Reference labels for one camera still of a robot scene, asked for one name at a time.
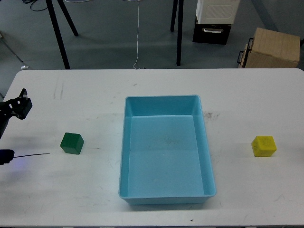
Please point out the blue plastic box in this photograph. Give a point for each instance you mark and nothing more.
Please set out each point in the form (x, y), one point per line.
(165, 155)

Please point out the black table leg right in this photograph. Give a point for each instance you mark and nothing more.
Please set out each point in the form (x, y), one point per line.
(179, 36)

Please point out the black cable tie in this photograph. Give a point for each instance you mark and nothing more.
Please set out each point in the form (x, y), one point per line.
(31, 155)

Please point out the yellow cube block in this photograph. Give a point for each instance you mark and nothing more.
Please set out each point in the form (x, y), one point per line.
(263, 146)

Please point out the black drawer box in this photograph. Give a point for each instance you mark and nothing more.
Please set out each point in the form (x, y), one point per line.
(211, 33)

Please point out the black table leg rear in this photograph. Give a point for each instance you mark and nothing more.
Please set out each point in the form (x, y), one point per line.
(173, 15)

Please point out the black table leg slanted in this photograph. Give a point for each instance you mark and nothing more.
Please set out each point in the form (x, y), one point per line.
(68, 18)

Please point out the black table leg left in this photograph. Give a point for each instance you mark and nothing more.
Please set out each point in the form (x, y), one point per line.
(57, 33)

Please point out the black table leg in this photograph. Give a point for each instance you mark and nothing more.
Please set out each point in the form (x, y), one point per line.
(173, 15)
(179, 36)
(57, 33)

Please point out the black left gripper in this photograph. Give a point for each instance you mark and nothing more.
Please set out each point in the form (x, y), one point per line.
(18, 107)

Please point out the green cube block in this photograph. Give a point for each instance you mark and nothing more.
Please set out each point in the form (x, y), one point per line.
(72, 143)

